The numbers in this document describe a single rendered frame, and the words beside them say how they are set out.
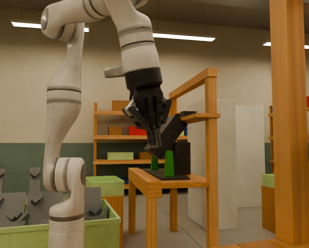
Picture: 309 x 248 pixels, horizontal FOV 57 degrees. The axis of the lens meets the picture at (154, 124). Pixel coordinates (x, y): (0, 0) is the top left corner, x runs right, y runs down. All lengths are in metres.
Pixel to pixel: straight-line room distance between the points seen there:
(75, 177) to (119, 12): 0.42
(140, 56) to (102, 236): 0.81
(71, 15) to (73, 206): 0.48
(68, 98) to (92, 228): 0.57
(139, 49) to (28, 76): 7.27
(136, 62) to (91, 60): 7.19
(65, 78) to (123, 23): 0.29
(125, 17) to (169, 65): 7.41
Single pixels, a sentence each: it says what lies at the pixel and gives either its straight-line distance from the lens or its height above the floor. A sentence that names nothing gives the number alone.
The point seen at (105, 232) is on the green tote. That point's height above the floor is 0.91.
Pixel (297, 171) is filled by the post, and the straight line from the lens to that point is 1.22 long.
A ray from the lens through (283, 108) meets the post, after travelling 1.22.
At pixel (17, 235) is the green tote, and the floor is 0.93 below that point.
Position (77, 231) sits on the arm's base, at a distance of 0.82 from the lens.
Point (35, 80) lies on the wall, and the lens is 7.74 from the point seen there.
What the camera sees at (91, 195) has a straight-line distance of 1.44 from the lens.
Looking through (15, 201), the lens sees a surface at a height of 0.99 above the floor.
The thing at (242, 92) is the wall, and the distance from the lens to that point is 8.64.
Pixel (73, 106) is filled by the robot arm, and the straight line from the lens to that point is 0.80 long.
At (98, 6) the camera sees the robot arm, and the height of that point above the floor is 1.55.
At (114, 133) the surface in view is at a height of 1.49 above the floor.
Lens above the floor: 1.26
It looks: 4 degrees up
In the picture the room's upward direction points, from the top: straight up
